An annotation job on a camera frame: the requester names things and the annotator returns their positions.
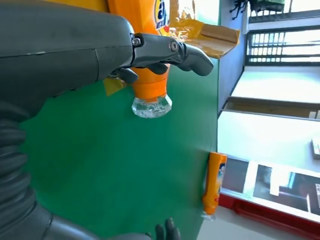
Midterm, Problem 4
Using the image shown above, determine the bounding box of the orange bottle with clear cap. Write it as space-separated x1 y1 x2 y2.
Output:
107 0 173 119

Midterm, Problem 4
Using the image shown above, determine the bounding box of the slim orange bottle, clear cap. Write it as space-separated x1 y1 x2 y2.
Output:
201 151 228 222

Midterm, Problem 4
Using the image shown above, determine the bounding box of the white framed glass partition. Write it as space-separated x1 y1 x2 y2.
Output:
221 154 320 225

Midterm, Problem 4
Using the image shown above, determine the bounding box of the ribbed grey left arm sleeve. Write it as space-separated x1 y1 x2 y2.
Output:
0 100 37 233

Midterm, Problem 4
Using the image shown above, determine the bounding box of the brown wooden ledge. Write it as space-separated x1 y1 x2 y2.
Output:
219 96 320 121

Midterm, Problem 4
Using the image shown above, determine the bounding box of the cardboard box with yellow tape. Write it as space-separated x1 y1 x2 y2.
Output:
43 0 241 98

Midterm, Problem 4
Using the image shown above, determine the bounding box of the black window grille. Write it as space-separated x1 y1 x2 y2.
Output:
245 24 320 67

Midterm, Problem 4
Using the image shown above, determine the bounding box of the red base rail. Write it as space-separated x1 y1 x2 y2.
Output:
218 193 320 240

